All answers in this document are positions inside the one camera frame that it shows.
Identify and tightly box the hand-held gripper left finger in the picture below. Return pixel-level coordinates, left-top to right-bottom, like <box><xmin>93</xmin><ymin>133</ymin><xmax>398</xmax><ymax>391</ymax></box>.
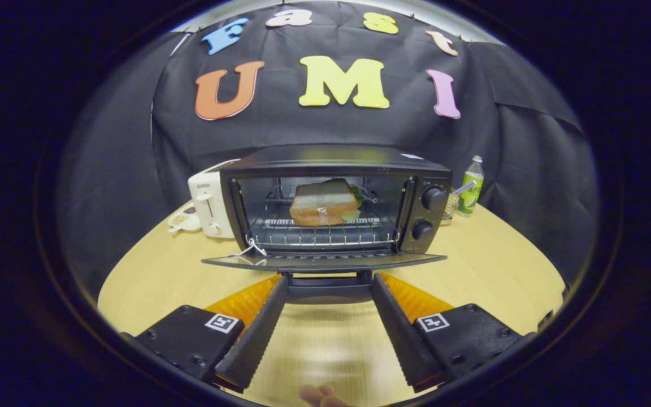
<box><xmin>133</xmin><ymin>274</ymin><xmax>288</xmax><ymax>393</ymax></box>

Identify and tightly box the small white snack dish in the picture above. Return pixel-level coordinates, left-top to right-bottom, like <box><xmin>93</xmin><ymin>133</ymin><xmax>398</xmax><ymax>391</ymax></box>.
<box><xmin>167</xmin><ymin>205</ymin><xmax>202</xmax><ymax>232</ymax></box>

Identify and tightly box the green drink bottle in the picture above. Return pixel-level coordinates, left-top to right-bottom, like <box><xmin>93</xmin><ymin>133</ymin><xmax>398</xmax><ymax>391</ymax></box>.
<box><xmin>457</xmin><ymin>155</ymin><xmax>484</xmax><ymax>217</ymax></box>

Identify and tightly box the toast sandwich with lettuce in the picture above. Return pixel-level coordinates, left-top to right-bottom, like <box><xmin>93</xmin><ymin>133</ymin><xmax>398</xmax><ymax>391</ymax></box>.
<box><xmin>289</xmin><ymin>178</ymin><xmax>364</xmax><ymax>227</ymax></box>

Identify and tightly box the wire mesh basket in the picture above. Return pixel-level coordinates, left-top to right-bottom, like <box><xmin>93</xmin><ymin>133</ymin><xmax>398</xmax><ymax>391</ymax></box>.
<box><xmin>441</xmin><ymin>189</ymin><xmax>461</xmax><ymax>222</ymax></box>

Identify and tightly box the white pop-up toaster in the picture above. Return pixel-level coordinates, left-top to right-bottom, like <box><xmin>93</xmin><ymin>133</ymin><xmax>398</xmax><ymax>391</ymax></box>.
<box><xmin>188</xmin><ymin>159</ymin><xmax>241</xmax><ymax>239</ymax></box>

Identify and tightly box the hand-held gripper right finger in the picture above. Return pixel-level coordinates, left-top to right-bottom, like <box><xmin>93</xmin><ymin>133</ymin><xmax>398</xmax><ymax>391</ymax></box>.
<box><xmin>371</xmin><ymin>272</ymin><xmax>524</xmax><ymax>393</ymax></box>

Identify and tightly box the black toaster oven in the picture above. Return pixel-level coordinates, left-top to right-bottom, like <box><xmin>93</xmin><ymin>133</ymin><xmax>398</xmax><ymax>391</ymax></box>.
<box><xmin>201</xmin><ymin>144</ymin><xmax>453</xmax><ymax>306</ymax></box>

